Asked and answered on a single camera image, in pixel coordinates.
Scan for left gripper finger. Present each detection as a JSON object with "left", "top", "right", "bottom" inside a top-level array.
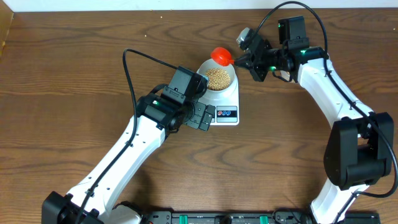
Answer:
[
  {"left": 199, "top": 105, "right": 216, "bottom": 131},
  {"left": 183, "top": 102, "right": 206, "bottom": 129}
]

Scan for red measuring scoop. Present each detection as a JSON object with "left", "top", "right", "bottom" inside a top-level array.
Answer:
[{"left": 210, "top": 47, "right": 234, "bottom": 67}]

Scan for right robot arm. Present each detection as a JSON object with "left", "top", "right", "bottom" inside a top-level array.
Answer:
[{"left": 234, "top": 16, "right": 397, "bottom": 223}]

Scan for white digital kitchen scale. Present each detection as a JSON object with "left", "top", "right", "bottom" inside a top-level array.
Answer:
[{"left": 197, "top": 60, "right": 239, "bottom": 126}]

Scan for grey bowl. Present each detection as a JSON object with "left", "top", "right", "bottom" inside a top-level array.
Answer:
[{"left": 197, "top": 59, "right": 235, "bottom": 91}]

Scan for soybeans in bowl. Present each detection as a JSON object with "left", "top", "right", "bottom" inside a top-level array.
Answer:
[{"left": 205, "top": 68, "right": 231, "bottom": 91}]

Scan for left black cable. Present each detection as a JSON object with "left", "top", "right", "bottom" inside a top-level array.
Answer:
[{"left": 73, "top": 48, "right": 178, "bottom": 224}]

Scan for black cable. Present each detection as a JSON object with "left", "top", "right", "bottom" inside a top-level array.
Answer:
[
  {"left": 251, "top": 1, "right": 398, "bottom": 224},
  {"left": 73, "top": 48, "right": 178, "bottom": 224}
]

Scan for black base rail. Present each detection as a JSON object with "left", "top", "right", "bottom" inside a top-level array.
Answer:
[{"left": 139, "top": 210, "right": 382, "bottom": 224}]

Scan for right black cable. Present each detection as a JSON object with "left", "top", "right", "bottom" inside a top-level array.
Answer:
[{"left": 251, "top": 1, "right": 398, "bottom": 224}]

